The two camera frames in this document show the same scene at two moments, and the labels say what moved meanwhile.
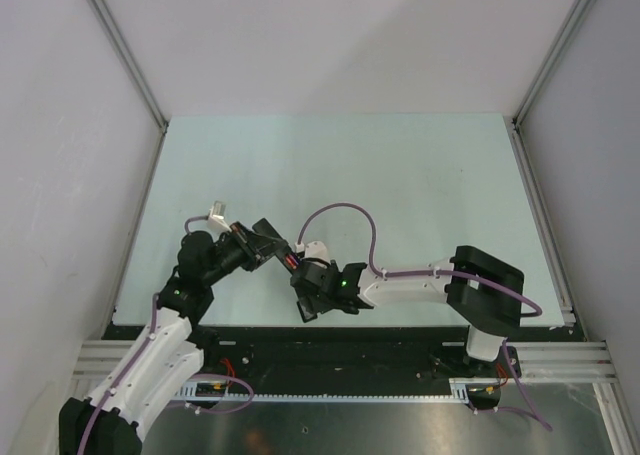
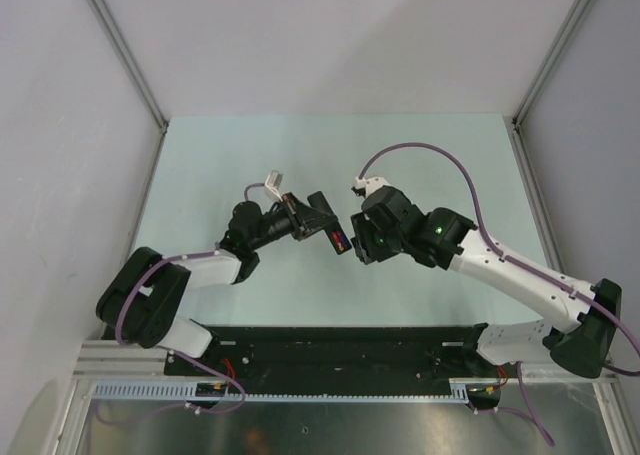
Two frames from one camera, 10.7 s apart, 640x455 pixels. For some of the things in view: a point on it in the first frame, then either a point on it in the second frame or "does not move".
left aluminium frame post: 111,31 does not move
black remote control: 289,260 to 336,234
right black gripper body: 324,304 to 374,244
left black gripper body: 251,257 to 297,224
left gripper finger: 262,227 to 319,202
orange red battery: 290,259 to 337,240
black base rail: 265,354 does not move
